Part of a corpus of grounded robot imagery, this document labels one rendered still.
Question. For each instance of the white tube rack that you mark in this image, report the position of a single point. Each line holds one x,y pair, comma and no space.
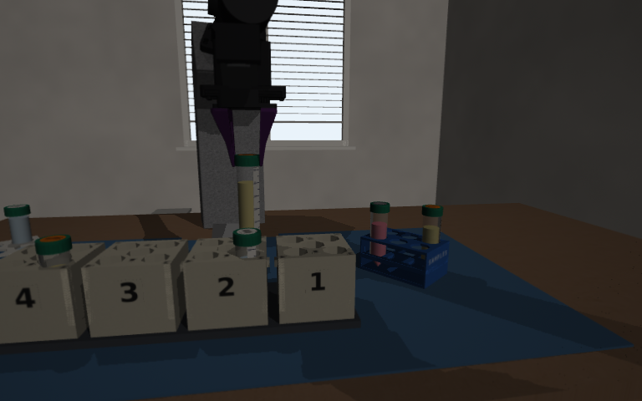
9,248

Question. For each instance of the white box with done label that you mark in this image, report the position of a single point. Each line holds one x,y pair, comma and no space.
223,230

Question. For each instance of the blue tube rack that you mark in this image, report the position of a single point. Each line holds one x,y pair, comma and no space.
433,267

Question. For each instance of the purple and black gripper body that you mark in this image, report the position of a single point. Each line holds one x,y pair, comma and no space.
243,99

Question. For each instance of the test tube with pink liquid and green cap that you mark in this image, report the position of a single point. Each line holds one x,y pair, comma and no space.
378,226

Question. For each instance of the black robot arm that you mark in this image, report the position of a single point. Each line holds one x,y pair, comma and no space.
238,38

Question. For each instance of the blue bench mat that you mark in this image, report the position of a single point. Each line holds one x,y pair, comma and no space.
477,313

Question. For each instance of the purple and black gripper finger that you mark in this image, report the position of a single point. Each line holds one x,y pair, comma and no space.
224,121
267,117

